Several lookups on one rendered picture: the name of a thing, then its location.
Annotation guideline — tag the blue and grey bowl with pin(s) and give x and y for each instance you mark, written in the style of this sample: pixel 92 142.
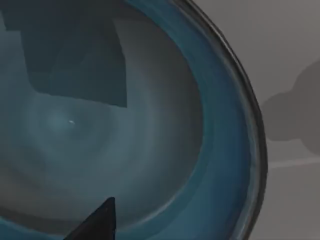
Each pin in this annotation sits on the blue and grey bowl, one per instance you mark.
pixel 155 125

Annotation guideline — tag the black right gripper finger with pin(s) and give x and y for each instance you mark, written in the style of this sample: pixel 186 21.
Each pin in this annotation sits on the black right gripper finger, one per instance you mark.
pixel 102 222

